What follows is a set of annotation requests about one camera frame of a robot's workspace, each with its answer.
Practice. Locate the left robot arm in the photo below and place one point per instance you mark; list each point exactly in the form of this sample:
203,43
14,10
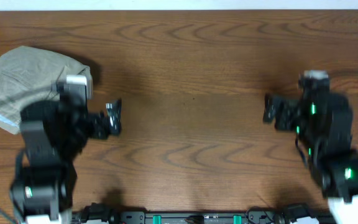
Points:
54,133

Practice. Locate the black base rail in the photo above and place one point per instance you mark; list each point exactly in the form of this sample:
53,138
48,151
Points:
296,213

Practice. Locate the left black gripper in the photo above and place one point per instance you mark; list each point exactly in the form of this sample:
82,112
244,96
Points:
103,123

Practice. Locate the grey-green shorts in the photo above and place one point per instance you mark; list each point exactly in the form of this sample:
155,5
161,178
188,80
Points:
27,75

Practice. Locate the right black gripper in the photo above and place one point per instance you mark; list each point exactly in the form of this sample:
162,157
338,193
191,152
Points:
289,107

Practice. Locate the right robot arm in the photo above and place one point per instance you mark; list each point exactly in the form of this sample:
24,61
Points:
322,122

